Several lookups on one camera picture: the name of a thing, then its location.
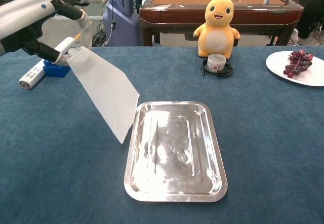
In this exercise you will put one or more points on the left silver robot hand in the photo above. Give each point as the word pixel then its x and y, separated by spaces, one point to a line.
pixel 22 11

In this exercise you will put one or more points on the white paper sheet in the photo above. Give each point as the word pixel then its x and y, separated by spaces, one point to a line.
pixel 106 89

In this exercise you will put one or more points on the shiny metal tray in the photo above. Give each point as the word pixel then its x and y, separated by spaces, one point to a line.
pixel 174 153

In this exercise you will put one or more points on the white film roll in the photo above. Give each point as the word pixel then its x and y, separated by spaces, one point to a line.
pixel 29 78

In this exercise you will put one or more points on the blue toy building block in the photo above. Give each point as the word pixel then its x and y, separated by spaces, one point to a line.
pixel 58 72

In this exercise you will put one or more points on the blue grey machine body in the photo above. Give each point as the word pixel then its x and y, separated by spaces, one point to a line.
pixel 121 26

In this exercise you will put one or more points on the brown mahjong table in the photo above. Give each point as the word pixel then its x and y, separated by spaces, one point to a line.
pixel 177 13

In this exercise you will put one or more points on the yellow plush toy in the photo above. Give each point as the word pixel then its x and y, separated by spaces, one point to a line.
pixel 217 36

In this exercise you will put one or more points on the small clear jar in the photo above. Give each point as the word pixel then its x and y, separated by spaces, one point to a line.
pixel 216 63

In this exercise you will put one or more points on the white plate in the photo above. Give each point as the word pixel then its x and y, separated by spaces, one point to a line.
pixel 276 64

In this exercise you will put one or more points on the blue felt tablecloth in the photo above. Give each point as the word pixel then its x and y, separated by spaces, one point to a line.
pixel 253 132

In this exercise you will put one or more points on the bunch of red grapes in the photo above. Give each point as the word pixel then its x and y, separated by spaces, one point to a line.
pixel 298 63

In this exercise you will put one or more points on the seated person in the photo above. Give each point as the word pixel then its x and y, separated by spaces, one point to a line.
pixel 310 11

